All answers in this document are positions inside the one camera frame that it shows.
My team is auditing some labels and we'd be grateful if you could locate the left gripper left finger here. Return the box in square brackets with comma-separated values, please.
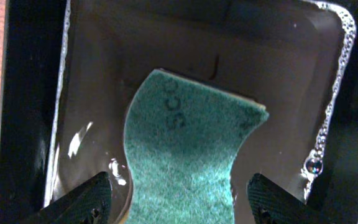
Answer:
[23, 172, 111, 224]

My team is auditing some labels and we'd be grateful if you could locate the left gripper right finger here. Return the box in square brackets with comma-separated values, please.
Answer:
[247, 173, 332, 224]

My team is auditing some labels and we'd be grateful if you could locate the green scouring sponge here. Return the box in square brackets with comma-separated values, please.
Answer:
[124, 69, 269, 224]

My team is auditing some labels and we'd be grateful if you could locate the black rectangular water tray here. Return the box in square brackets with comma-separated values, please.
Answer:
[0, 0, 358, 223]

